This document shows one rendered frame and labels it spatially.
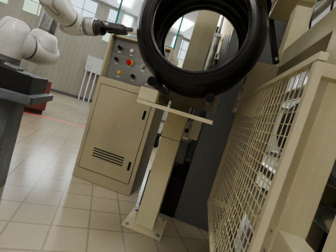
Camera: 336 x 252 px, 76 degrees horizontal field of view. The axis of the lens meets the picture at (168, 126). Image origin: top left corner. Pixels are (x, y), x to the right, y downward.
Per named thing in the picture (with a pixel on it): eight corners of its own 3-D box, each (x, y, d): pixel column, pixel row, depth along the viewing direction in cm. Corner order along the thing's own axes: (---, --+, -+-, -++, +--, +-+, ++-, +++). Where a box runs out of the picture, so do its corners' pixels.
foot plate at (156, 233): (133, 208, 163) (134, 205, 163) (167, 221, 159) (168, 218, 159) (120, 225, 137) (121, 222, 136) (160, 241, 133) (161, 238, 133)
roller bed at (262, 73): (231, 112, 143) (246, 68, 141) (254, 118, 141) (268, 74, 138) (236, 110, 123) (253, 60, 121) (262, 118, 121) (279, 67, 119)
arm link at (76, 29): (89, 40, 118) (76, 28, 105) (64, 38, 121) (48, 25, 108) (93, 22, 119) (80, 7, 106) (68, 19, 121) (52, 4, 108)
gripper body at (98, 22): (93, 16, 108) (111, 17, 107) (101, 23, 117) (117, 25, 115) (91, 31, 109) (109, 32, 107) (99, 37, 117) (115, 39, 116)
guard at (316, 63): (206, 202, 137) (241, 96, 132) (209, 203, 137) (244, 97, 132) (214, 353, 49) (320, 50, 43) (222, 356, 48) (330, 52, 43)
